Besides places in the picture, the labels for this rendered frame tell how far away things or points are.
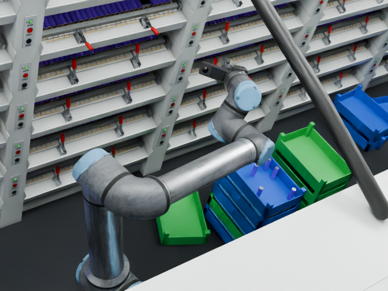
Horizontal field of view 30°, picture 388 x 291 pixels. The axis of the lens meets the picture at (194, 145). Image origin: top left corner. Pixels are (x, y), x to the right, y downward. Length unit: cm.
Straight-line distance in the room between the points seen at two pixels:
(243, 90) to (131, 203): 62
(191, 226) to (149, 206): 126
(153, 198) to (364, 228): 99
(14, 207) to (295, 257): 212
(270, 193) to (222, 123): 69
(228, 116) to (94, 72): 57
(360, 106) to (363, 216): 299
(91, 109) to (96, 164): 85
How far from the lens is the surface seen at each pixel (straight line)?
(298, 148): 323
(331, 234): 101
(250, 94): 235
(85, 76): 266
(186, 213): 322
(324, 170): 319
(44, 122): 273
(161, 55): 283
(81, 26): 252
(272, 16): 110
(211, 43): 296
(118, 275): 242
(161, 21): 268
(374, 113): 402
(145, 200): 193
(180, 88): 299
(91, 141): 295
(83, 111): 279
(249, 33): 309
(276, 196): 299
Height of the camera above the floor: 244
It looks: 44 degrees down
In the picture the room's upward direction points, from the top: 19 degrees clockwise
